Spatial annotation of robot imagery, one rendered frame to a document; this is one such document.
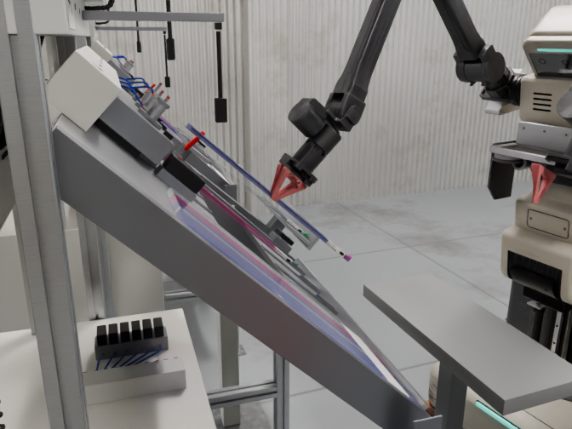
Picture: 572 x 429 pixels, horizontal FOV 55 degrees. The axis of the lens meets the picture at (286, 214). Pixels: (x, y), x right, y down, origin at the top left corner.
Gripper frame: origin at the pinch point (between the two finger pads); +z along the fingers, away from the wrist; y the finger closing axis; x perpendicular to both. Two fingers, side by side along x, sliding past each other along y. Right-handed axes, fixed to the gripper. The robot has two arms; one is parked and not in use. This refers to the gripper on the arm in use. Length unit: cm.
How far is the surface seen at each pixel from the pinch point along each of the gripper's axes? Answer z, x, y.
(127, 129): 7.7, -35.4, 17.4
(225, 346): 49, 41, -45
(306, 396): 50, 88, -55
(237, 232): 13.6, 6.9, -18.6
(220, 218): 13.5, 0.7, -18.6
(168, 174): 9.0, -25.4, 18.9
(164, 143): 5.4, -29.2, 17.4
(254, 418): 65, 71, -47
